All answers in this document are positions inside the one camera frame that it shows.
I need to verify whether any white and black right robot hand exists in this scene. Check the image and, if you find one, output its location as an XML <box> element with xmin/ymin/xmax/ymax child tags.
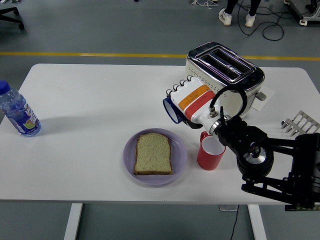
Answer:
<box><xmin>165</xmin><ymin>75</ymin><xmax>227</xmax><ymax>130</ymax></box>

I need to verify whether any blue enamel mug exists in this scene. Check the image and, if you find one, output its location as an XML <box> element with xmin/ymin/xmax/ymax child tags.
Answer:
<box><xmin>162</xmin><ymin>96</ymin><xmax>186</xmax><ymax>125</ymax></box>

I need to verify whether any red enamel mug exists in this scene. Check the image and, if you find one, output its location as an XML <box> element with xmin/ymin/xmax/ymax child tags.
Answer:
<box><xmin>196</xmin><ymin>131</ymin><xmax>227</xmax><ymax>171</ymax></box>

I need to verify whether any cream and chrome toaster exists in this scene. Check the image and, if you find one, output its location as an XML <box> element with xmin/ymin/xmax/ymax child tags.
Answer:
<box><xmin>183</xmin><ymin>41</ymin><xmax>268</xmax><ymax>120</ymax></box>

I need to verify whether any purple round plate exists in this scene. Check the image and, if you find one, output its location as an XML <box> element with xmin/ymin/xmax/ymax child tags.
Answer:
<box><xmin>122</xmin><ymin>128</ymin><xmax>188</xmax><ymax>186</ymax></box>

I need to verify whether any slice of toast bread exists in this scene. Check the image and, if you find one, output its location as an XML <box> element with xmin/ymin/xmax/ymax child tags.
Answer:
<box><xmin>133</xmin><ymin>133</ymin><xmax>174</xmax><ymax>176</ymax></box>

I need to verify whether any white paper sheet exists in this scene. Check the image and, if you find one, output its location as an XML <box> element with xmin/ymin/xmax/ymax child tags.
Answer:
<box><xmin>251</xmin><ymin>84</ymin><xmax>276</xmax><ymax>112</ymax></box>

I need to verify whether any person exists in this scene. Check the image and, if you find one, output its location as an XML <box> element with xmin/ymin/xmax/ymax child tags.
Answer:
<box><xmin>218</xmin><ymin>0</ymin><xmax>261</xmax><ymax>28</ymax></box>

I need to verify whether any yellow floor tape line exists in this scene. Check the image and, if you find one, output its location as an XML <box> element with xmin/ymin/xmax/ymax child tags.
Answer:
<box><xmin>0</xmin><ymin>51</ymin><xmax>320</xmax><ymax>62</ymax></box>

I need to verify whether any silver metal toast rack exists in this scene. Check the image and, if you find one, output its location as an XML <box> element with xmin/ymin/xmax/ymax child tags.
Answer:
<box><xmin>280</xmin><ymin>110</ymin><xmax>320</xmax><ymax>138</ymax></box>

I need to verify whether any white table leg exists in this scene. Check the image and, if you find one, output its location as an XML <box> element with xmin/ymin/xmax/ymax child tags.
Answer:
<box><xmin>63</xmin><ymin>203</ymin><xmax>84</xmax><ymax>240</ymax></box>
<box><xmin>247</xmin><ymin>204</ymin><xmax>268</xmax><ymax>240</ymax></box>

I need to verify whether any grey equipment cart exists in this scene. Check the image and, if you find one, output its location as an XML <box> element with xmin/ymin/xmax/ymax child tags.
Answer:
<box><xmin>283</xmin><ymin>0</ymin><xmax>320</xmax><ymax>26</ymax></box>

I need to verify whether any black table control panel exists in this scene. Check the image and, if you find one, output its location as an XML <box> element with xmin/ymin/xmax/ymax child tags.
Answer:
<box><xmin>284</xmin><ymin>204</ymin><xmax>320</xmax><ymax>212</ymax></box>

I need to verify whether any clear bottle with blue cap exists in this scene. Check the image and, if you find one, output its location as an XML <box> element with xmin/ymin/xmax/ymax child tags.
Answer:
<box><xmin>0</xmin><ymin>80</ymin><xmax>42</xmax><ymax>138</ymax></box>

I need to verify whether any black office chair base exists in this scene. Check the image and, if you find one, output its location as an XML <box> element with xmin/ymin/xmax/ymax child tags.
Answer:
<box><xmin>0</xmin><ymin>6</ymin><xmax>25</xmax><ymax>31</ymax></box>

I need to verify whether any black floor cable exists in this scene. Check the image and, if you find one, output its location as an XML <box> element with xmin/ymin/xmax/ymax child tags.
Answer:
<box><xmin>236</xmin><ymin>0</ymin><xmax>305</xmax><ymax>41</ymax></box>

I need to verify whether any white tangled cable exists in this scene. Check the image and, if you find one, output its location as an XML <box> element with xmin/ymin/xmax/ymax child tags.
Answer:
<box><xmin>188</xmin><ymin>0</ymin><xmax>218</xmax><ymax>10</ymax></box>

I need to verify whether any grey under-table bracket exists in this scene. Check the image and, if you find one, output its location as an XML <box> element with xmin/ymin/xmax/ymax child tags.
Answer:
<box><xmin>218</xmin><ymin>204</ymin><xmax>240</xmax><ymax>212</ymax></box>

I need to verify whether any thin black hanging cable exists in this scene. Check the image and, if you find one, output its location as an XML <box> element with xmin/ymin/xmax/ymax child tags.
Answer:
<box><xmin>229</xmin><ymin>204</ymin><xmax>241</xmax><ymax>240</ymax></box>

